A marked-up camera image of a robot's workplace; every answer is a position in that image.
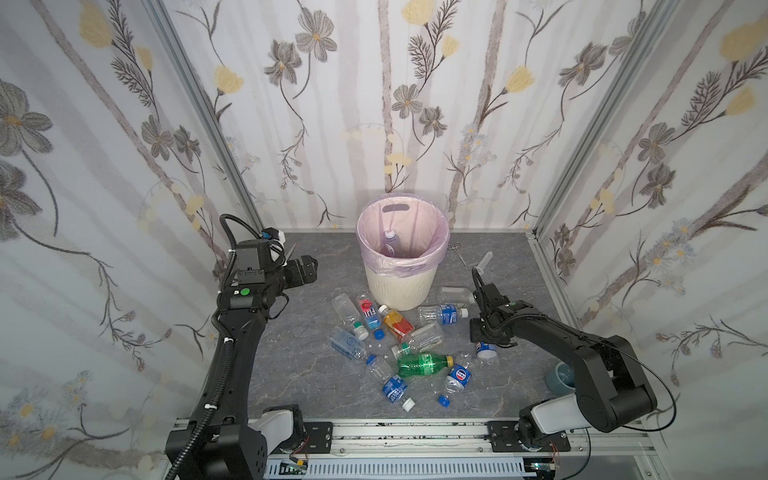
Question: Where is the clear bottle purple label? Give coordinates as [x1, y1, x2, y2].
[382, 230, 402, 258]

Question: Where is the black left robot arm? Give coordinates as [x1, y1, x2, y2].
[165, 214, 318, 479]

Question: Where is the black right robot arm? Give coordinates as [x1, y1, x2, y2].
[469, 267, 658, 451]

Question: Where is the white ribbed waste bin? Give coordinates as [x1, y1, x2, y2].
[365, 266, 437, 311]

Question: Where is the pink plastic bin liner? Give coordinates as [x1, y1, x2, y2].
[356, 194, 450, 278]

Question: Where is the clear bottle green label right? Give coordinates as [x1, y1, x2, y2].
[438, 286, 476, 306]

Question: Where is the clear bottle blue round logo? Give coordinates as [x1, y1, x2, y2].
[438, 364, 472, 408]

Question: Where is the clear square bottle green band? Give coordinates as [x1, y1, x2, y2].
[331, 294, 369, 341]

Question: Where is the clear square bottle centre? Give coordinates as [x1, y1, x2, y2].
[391, 322, 445, 360]

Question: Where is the clear bottle red blue label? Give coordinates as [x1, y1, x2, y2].
[356, 294, 386, 341]

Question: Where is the green bottle yellow cap centre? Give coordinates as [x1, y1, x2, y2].
[398, 353, 454, 378]

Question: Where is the orange drink bottle red label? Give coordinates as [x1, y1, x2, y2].
[379, 305, 415, 342]

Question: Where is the clear bottle blue label front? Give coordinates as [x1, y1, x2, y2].
[366, 354, 416, 412]

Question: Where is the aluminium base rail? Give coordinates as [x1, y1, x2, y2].
[261, 418, 669, 479]

